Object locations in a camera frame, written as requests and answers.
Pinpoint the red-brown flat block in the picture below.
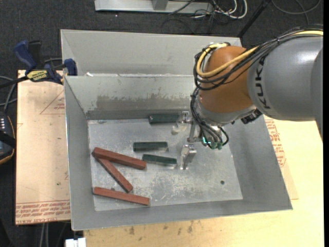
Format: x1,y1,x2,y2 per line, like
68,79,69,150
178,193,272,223
95,157,134,193
93,186,151,206
91,147,148,170

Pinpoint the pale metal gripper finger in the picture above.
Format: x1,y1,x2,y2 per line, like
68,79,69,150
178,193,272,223
179,144,198,170
171,111,193,136

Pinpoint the dark green flat block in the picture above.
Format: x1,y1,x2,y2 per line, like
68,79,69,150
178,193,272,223
133,141,169,153
141,153,178,168
148,113,181,125

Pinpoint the grey metal bin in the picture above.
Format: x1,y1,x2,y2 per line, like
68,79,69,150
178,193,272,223
60,29,294,232

